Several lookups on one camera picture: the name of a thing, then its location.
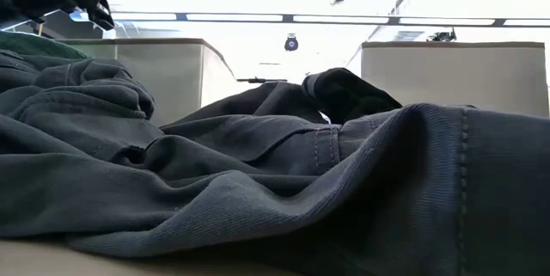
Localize green garment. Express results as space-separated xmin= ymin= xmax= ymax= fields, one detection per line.
xmin=0 ymin=30 xmax=89 ymax=61

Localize black garment with grey stripe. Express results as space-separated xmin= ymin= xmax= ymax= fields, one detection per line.
xmin=300 ymin=67 xmax=404 ymax=126

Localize dark grey trousers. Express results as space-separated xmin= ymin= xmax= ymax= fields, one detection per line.
xmin=0 ymin=49 xmax=550 ymax=276

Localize beige fabric storage bin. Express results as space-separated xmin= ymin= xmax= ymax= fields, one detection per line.
xmin=58 ymin=37 xmax=238 ymax=127
xmin=360 ymin=40 xmax=550 ymax=118

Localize black overhead frame bar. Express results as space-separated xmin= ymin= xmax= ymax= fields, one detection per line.
xmin=68 ymin=10 xmax=550 ymax=28

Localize black overhead camera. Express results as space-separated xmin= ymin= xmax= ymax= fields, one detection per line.
xmin=284 ymin=33 xmax=300 ymax=52

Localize black background stand frame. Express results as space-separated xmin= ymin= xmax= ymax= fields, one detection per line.
xmin=235 ymin=77 xmax=288 ymax=84

